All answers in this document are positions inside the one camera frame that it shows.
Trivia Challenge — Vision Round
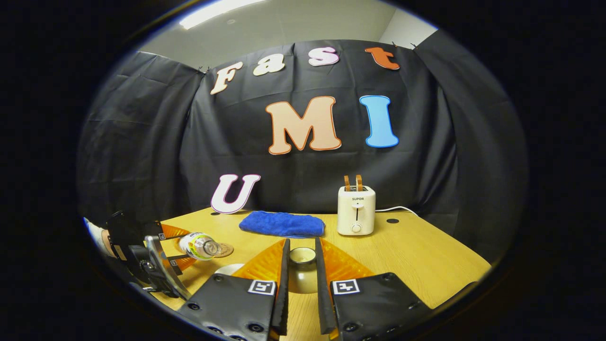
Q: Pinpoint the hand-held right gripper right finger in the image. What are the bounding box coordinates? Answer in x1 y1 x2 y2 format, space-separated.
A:
315 237 431 341

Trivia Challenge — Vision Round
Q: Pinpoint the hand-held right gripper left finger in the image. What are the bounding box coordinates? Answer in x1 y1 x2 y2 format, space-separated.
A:
189 238 291 341

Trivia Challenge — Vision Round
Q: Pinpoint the white label water bottle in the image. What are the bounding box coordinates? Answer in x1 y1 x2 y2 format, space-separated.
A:
179 232 221 261

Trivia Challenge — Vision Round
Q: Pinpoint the cream teacup lid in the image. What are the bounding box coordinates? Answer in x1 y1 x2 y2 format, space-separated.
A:
286 246 319 295

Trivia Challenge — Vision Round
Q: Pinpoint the cream ceramic teacup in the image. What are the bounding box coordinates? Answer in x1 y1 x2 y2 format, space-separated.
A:
214 263 247 276

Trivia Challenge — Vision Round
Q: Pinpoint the blue folded cloth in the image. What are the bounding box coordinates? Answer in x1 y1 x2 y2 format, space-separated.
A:
239 211 326 238

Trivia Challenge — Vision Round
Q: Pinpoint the white toaster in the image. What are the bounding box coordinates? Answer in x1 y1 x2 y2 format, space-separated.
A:
337 186 376 236

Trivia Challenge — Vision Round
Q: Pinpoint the black backdrop cloth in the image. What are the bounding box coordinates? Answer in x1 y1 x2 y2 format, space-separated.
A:
76 31 528 263

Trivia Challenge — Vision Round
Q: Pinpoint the white toaster cable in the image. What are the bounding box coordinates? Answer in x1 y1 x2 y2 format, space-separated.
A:
375 206 420 217

